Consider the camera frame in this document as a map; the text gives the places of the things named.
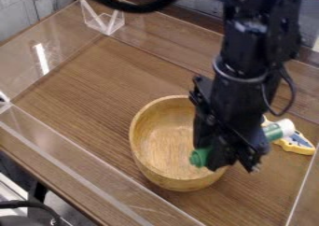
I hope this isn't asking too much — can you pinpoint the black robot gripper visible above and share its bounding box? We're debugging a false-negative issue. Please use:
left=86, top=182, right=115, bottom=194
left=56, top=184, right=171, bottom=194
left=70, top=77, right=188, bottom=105
left=190, top=59, right=270, bottom=172

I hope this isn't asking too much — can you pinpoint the brown wooden bowl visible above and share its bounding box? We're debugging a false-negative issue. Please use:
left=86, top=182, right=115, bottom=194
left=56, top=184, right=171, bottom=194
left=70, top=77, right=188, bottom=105
left=128, top=95, right=227, bottom=191

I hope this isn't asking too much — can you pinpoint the green Expo marker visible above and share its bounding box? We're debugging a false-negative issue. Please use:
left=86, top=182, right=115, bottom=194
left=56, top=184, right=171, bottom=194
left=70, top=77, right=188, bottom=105
left=190, top=119, right=295, bottom=168

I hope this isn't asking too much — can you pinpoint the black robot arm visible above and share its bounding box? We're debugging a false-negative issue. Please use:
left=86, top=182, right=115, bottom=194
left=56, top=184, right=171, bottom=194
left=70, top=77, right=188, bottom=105
left=95, top=0, right=303, bottom=172

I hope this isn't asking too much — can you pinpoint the yellow blue fish toy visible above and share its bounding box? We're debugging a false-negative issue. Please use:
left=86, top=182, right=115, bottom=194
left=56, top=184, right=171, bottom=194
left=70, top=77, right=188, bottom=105
left=260, top=114, right=316, bottom=156

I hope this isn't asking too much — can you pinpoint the black table leg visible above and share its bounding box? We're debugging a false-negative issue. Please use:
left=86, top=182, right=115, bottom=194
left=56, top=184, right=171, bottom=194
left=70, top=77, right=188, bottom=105
left=32, top=182, right=47, bottom=203

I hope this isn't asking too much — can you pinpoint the clear acrylic corner bracket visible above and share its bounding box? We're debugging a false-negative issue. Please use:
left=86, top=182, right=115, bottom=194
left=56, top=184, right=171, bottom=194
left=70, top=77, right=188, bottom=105
left=80, top=0, right=124, bottom=35

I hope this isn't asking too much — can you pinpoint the clear acrylic tray wall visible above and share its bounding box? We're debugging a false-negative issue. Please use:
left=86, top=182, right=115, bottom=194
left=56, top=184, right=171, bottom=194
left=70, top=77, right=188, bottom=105
left=0, top=0, right=319, bottom=226

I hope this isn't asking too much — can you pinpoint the black cable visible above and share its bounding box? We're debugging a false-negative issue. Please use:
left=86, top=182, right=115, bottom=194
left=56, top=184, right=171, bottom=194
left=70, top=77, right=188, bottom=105
left=0, top=201, right=64, bottom=226

